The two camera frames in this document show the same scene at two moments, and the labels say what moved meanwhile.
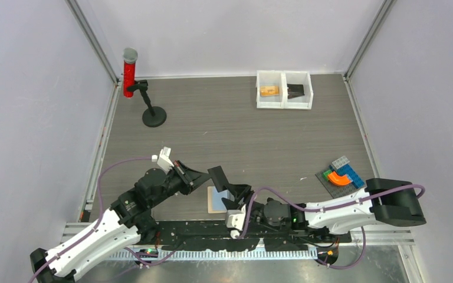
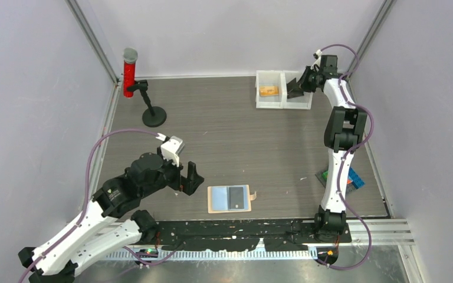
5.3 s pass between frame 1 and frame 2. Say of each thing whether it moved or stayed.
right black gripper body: moved
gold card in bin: stayed
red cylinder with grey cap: stayed
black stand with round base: stayed
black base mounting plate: stayed
